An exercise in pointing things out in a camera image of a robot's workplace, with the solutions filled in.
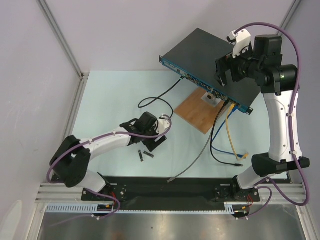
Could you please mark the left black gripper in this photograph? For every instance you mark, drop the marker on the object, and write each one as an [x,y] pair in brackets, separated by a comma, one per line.
[151,144]

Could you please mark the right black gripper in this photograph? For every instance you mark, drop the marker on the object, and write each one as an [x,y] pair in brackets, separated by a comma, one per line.
[225,69]

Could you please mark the black transceiver plug slanted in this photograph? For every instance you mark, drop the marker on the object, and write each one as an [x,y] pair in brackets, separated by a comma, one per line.
[148,154]

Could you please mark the black transceiver plug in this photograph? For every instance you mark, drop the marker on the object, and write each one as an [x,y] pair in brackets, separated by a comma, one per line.
[141,156]

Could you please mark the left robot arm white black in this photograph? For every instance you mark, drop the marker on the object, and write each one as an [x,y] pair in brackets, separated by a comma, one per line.
[71,161]

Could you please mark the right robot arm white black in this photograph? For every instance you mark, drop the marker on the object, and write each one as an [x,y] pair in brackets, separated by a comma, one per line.
[262,62]

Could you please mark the wooden board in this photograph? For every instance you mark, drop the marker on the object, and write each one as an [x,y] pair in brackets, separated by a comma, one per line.
[198,113]

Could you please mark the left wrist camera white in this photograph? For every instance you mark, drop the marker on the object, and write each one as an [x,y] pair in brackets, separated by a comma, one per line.
[164,123]

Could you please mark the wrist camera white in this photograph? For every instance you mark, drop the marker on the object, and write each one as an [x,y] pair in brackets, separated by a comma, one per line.
[240,40]
[164,123]

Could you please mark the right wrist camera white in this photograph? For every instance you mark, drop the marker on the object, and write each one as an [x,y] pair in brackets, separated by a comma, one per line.
[240,40]

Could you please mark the grey metal switch mount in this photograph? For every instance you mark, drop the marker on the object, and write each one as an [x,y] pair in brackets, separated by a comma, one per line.
[210,99]

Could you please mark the blue black network switch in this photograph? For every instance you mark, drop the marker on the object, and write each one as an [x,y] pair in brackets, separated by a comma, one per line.
[195,57]

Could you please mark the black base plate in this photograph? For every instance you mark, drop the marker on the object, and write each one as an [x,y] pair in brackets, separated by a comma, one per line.
[182,194]

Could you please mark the white slotted cable duct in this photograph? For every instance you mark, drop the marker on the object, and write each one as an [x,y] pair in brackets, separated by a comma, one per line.
[85,208]

